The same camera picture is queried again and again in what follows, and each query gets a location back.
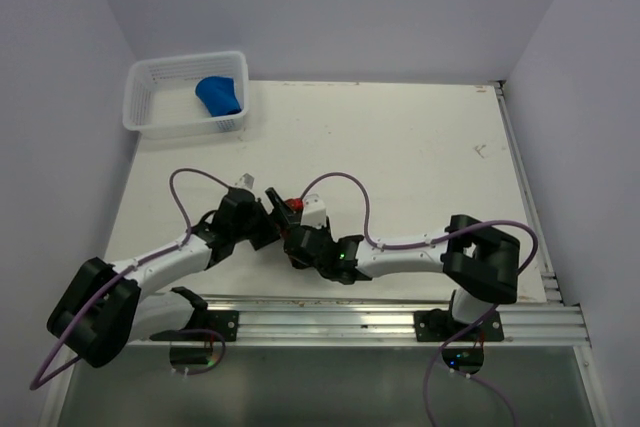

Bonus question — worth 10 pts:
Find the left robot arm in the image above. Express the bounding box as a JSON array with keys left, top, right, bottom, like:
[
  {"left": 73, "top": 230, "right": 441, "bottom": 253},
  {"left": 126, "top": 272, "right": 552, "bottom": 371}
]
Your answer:
[{"left": 47, "top": 187, "right": 303, "bottom": 367}]

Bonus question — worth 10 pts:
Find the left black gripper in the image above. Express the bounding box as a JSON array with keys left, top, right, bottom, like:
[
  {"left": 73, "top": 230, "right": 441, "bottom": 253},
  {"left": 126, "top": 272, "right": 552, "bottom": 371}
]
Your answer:
[{"left": 232, "top": 187, "right": 302, "bottom": 249}]

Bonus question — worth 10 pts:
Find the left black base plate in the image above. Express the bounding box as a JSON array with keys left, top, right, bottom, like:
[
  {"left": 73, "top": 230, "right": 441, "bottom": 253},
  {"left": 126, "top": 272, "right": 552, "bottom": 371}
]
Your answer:
[{"left": 150, "top": 309, "right": 240, "bottom": 343}]

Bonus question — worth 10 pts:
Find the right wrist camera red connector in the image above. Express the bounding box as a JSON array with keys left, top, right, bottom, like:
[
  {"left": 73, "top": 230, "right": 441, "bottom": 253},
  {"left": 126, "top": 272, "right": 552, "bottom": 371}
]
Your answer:
[{"left": 286, "top": 194, "right": 328, "bottom": 229}]

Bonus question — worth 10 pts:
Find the aluminium mounting rail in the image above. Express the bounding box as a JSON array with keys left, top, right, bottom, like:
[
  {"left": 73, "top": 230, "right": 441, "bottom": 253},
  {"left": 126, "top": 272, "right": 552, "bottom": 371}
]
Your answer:
[{"left": 205, "top": 295, "right": 590, "bottom": 347}]

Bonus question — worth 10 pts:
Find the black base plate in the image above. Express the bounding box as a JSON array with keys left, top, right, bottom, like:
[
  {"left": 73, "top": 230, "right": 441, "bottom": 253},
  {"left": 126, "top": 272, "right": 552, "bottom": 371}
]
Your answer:
[
  {"left": 150, "top": 309, "right": 240, "bottom": 343},
  {"left": 413, "top": 308, "right": 505, "bottom": 343}
]

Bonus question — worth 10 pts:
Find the blue towel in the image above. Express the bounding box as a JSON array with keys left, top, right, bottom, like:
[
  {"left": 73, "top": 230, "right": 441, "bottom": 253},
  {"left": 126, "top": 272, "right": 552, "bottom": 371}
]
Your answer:
[{"left": 195, "top": 76, "right": 242, "bottom": 117}]

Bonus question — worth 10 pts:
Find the white plastic basket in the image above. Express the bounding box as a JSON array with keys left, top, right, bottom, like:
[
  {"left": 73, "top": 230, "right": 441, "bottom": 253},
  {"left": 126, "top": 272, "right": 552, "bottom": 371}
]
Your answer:
[{"left": 122, "top": 51, "right": 250, "bottom": 139}]

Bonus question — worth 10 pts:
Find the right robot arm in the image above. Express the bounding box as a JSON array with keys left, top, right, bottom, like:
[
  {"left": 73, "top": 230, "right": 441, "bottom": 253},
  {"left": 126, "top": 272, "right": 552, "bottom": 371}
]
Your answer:
[{"left": 283, "top": 215, "right": 520, "bottom": 340}]

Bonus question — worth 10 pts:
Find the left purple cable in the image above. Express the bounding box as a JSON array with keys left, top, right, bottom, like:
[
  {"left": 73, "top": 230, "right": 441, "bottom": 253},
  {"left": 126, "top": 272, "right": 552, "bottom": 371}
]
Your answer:
[{"left": 28, "top": 167, "right": 241, "bottom": 392}]

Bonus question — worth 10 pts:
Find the brown towel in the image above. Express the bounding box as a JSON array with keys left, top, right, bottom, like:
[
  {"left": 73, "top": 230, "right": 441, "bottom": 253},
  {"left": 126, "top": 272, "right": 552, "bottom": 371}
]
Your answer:
[{"left": 279, "top": 198, "right": 304, "bottom": 270}]

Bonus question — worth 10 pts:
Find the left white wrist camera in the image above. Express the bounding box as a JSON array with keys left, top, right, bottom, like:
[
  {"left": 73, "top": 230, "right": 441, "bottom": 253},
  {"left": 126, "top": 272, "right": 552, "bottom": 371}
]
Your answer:
[{"left": 234, "top": 173, "right": 255, "bottom": 191}]

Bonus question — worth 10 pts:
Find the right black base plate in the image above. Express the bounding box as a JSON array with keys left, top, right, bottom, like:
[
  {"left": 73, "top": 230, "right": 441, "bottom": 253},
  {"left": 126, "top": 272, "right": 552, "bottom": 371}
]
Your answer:
[{"left": 413, "top": 308, "right": 505, "bottom": 343}]

